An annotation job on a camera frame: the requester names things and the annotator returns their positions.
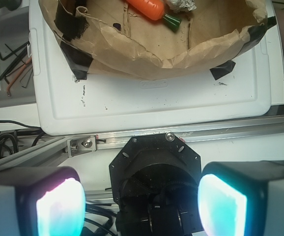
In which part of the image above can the white plastic bin lid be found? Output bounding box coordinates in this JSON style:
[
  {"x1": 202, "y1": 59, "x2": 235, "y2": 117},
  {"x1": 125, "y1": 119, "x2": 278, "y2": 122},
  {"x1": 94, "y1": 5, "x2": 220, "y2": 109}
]
[{"x1": 29, "y1": 0, "x2": 284, "y2": 135}]

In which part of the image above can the brown paper bag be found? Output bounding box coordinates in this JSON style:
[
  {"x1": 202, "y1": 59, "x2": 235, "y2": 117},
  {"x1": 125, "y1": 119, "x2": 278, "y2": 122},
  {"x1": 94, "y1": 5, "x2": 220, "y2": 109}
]
[{"x1": 39, "y1": 0, "x2": 276, "y2": 80}]

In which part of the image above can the grey tool tray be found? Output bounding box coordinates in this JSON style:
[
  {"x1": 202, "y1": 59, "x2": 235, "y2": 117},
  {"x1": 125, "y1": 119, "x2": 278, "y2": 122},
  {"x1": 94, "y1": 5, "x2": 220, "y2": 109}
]
[{"x1": 0, "y1": 5, "x2": 35, "y2": 108}]

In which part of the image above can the black hex key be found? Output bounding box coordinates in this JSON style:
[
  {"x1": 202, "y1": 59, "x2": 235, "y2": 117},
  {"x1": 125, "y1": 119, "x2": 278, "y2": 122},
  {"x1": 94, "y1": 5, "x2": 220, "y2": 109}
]
[{"x1": 0, "y1": 41, "x2": 29, "y2": 81}]

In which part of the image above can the orange hex key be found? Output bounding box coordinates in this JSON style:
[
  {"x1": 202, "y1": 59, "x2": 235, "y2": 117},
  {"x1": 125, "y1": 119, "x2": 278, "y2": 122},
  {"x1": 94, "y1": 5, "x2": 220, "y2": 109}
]
[{"x1": 6, "y1": 57, "x2": 32, "y2": 97}]

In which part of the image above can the orange toy carrot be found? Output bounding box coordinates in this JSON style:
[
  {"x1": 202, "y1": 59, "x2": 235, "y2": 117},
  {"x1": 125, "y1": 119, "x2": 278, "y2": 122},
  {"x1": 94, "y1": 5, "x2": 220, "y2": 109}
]
[{"x1": 126, "y1": 0, "x2": 181, "y2": 32}]

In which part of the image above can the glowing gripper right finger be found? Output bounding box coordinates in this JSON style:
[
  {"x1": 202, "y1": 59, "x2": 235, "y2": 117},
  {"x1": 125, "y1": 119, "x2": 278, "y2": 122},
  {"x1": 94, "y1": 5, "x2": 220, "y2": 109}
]
[{"x1": 198, "y1": 160, "x2": 284, "y2": 236}]

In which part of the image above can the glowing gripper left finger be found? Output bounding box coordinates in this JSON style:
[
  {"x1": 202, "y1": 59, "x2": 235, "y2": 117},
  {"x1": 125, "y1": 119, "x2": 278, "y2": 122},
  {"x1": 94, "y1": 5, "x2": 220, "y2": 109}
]
[{"x1": 0, "y1": 167, "x2": 85, "y2": 236}]

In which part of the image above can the black cable bundle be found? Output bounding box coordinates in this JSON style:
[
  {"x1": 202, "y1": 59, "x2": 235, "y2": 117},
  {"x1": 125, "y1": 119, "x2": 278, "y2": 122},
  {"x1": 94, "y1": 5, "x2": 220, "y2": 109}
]
[{"x1": 0, "y1": 113, "x2": 47, "y2": 163}]

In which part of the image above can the aluminium frame rail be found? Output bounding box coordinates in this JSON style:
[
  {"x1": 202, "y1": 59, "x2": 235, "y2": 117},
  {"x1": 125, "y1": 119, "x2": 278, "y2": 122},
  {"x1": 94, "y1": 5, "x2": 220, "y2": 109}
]
[{"x1": 0, "y1": 115, "x2": 284, "y2": 168}]

